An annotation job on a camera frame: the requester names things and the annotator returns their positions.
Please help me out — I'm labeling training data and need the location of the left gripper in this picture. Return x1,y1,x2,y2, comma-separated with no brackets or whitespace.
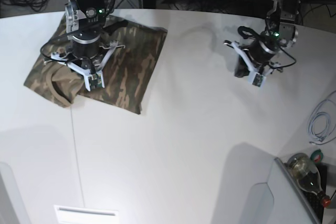
234,26,278,78

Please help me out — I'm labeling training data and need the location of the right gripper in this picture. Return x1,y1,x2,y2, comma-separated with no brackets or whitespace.
70,34,101,58

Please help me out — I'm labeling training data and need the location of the camouflage t-shirt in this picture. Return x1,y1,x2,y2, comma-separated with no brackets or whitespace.
24,21,167,114

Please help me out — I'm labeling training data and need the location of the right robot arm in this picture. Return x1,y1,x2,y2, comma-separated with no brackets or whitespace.
40,0,116,61

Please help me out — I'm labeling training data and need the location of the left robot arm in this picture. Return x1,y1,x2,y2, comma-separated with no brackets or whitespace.
227,0,300,79

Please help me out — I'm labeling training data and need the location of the green tape roll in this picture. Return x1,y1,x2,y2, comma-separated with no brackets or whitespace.
310,149,324,164

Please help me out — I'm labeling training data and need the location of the clear plastic bottle red cap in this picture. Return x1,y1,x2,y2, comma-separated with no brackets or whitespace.
287,153,331,208

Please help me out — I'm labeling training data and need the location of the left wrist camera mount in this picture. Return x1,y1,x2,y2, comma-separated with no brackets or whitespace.
223,40,284,88

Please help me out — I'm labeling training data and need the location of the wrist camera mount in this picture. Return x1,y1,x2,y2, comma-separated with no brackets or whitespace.
47,40,125,91
223,40,284,88

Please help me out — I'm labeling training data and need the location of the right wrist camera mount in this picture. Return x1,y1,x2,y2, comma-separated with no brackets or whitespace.
47,40,125,91

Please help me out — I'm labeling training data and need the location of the white coiled cable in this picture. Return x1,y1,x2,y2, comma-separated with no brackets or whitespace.
307,98,336,145

